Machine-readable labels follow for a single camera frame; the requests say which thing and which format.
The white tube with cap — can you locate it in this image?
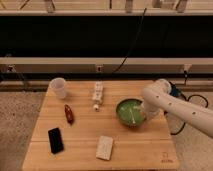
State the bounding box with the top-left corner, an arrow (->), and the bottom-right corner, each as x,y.
92,81 -> 104,111

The red brown chili pepper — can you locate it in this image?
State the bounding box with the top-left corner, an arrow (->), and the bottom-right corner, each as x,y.
64,104 -> 74,124

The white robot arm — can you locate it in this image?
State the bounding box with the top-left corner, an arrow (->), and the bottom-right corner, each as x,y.
139,79 -> 213,138

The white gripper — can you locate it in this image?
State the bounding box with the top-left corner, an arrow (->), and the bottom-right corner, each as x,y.
131,101 -> 160,124

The translucent plastic cup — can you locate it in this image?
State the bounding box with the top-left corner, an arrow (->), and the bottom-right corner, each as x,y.
49,78 -> 67,99

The black hanging cable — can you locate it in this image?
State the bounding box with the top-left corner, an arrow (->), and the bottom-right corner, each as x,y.
111,7 -> 148,74

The black floor cable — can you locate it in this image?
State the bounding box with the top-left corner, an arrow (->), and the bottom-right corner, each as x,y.
166,79 -> 210,136

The beige sponge block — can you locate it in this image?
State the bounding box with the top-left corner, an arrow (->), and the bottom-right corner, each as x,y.
96,136 -> 114,160

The green ceramic bowl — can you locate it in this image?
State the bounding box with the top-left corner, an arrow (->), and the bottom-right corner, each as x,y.
116,99 -> 146,127

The black smartphone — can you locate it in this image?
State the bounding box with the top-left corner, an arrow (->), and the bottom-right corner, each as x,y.
48,128 -> 64,154

